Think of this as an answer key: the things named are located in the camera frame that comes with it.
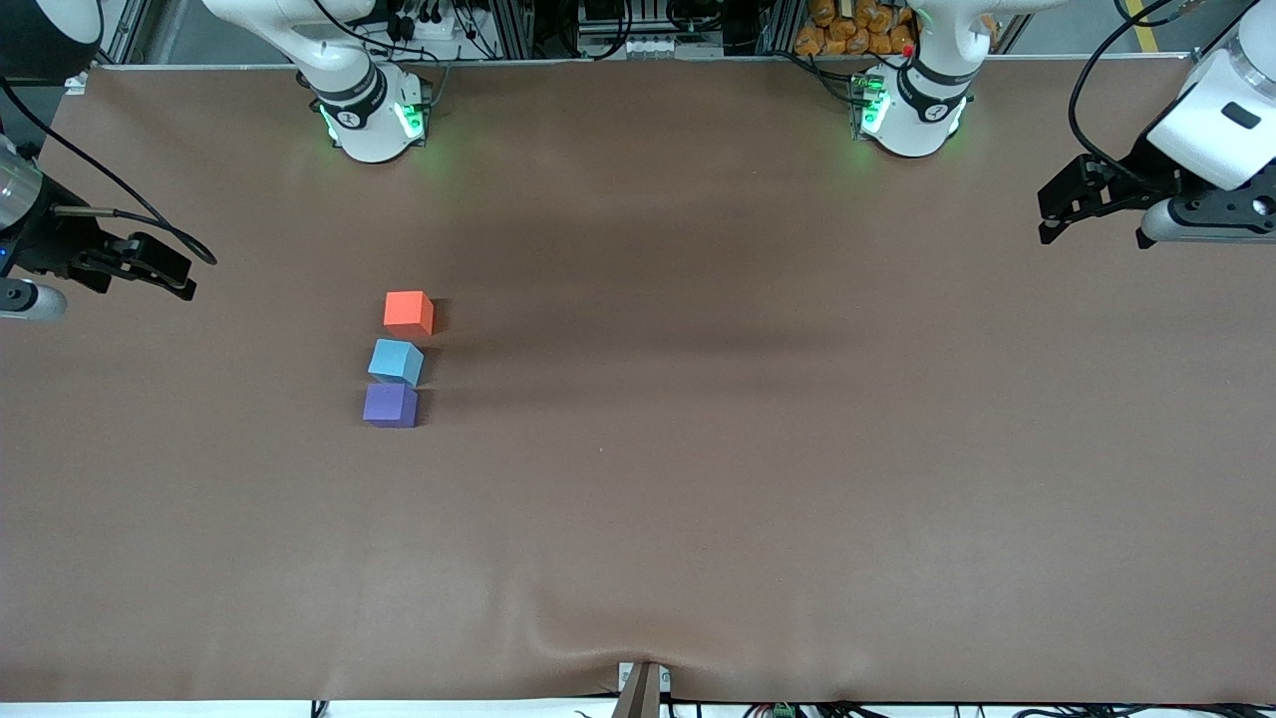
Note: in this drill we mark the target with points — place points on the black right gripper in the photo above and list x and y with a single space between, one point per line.
42 242

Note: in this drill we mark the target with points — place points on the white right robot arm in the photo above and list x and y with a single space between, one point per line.
364 120

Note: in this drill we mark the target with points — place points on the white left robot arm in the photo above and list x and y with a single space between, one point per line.
917 110

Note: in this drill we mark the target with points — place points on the white terminal strip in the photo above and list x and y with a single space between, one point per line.
673 46

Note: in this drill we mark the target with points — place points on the pile of orange bags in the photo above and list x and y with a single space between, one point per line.
852 30

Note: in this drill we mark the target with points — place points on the green plug connector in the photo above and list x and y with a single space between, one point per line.
783 711

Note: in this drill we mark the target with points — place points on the white power strip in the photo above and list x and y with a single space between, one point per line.
429 28

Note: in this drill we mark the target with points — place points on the purple foam block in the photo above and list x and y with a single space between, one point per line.
389 404

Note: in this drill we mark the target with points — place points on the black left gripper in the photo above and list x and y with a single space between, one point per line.
1142 177

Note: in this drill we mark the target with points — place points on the orange foam block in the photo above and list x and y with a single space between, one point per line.
407 311

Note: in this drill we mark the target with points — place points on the brown table mat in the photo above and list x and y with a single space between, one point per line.
698 519

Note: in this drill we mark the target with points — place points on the brown table edge bracket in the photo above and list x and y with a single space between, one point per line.
640 693

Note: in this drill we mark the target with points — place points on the blue foam block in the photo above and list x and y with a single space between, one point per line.
394 359

